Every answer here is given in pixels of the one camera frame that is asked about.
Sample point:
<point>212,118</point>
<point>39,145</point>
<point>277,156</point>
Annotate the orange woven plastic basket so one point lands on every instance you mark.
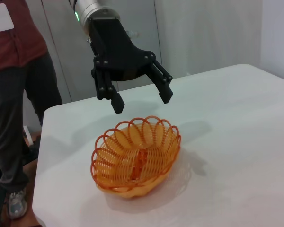
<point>123,146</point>

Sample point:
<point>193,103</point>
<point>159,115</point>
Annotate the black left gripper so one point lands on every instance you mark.
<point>113,47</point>

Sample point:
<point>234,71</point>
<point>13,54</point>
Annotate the grey sneaker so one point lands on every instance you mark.
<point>16,205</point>

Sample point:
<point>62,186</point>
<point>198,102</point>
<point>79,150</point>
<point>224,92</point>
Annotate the white ID badge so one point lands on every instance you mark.
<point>1,19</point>

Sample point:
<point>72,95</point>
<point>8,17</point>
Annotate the grey metal cabinet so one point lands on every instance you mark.
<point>61,47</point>

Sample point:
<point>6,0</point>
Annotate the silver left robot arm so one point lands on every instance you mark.
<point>92,9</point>

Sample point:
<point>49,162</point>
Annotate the person in red shirt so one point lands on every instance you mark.
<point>9,94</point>

